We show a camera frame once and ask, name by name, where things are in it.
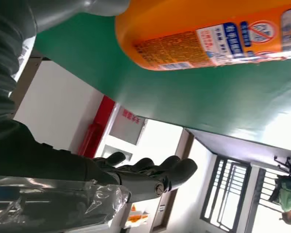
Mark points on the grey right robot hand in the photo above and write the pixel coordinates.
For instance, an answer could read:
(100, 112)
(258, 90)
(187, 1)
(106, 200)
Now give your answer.
(63, 164)

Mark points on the clear plastic film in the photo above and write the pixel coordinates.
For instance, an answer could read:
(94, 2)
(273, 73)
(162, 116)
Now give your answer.
(63, 205)

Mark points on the red fire cabinet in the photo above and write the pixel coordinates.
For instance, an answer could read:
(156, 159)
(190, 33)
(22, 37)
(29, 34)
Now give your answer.
(97, 128)

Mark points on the grey panel with red lettering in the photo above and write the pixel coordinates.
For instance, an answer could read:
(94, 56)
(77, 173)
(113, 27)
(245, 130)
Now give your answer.
(128, 125)

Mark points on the holder with orange leaflets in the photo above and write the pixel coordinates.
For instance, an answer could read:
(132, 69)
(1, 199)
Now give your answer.
(137, 215)

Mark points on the ribbed grey right arm sleeve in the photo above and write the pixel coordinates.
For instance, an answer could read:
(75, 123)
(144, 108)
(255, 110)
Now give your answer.
(1, 64)

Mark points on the brown door frame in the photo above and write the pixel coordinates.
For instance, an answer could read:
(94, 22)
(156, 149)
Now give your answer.
(177, 160)

